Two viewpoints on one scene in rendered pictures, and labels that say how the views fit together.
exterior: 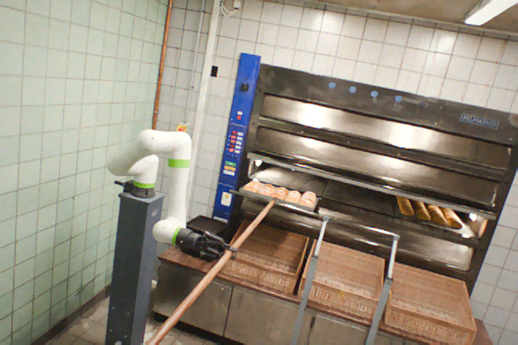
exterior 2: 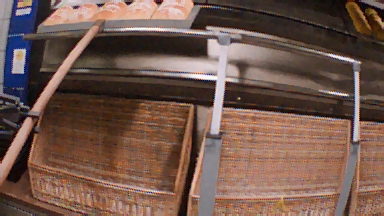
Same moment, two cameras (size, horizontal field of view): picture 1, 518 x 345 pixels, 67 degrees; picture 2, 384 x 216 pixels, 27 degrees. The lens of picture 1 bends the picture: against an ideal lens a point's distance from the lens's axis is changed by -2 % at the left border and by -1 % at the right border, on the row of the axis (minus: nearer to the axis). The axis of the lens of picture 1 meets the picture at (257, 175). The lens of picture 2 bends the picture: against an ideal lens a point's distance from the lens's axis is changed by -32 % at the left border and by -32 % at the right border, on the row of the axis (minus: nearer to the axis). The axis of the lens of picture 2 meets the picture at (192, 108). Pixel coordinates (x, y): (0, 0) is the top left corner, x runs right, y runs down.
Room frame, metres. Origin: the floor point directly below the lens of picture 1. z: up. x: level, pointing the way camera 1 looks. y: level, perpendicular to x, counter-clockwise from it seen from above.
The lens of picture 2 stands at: (-0.31, -0.05, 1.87)
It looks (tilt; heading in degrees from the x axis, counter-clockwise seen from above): 17 degrees down; 352
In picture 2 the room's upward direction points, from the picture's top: 4 degrees clockwise
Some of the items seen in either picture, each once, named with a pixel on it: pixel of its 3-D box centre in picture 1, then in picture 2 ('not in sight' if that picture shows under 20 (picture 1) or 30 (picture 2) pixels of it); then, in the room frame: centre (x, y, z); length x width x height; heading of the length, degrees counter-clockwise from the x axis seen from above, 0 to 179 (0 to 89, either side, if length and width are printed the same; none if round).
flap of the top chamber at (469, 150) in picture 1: (378, 129); not in sight; (2.92, -0.80, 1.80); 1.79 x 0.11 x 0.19; 77
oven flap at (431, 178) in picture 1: (369, 163); not in sight; (2.92, -0.80, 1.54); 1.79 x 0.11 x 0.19; 77
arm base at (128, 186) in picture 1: (135, 186); not in sight; (2.24, 0.71, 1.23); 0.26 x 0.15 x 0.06; 78
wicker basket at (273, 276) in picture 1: (266, 253); (98, 159); (2.79, -0.19, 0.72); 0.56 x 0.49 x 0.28; 78
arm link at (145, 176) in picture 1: (143, 169); not in sight; (2.22, 0.66, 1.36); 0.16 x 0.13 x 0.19; 132
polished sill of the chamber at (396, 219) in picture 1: (356, 209); (287, 23); (2.95, -0.81, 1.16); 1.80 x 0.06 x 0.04; 77
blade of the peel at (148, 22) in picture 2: (280, 193); (111, 12); (2.86, -0.20, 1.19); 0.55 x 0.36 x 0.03; 78
